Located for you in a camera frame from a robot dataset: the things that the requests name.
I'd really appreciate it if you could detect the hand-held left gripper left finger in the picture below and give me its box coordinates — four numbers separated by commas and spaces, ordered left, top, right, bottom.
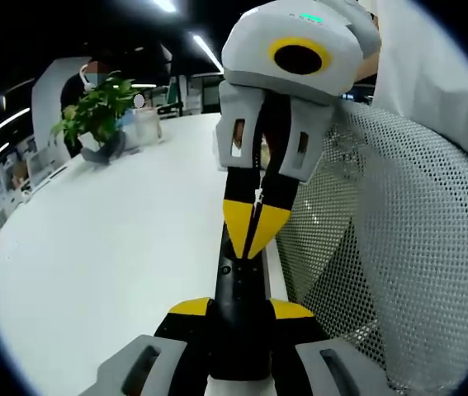
92, 296, 215, 396

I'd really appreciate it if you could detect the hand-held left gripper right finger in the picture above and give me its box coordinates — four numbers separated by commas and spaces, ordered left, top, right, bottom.
269, 298, 390, 396

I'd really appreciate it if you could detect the black stand pole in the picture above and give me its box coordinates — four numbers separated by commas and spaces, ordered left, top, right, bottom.
157, 75, 190, 119

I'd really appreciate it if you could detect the clear plastic container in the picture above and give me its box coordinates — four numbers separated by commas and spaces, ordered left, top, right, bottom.
134, 106, 164, 146

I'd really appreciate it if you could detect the person's white shirt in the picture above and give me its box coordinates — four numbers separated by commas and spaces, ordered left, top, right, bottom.
371, 0, 468, 139

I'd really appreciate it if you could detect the dark cloth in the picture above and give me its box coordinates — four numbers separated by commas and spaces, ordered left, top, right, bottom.
79, 134, 128, 167

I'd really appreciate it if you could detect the green potted plant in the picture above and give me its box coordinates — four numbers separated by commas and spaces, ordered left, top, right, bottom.
50, 73, 142, 148

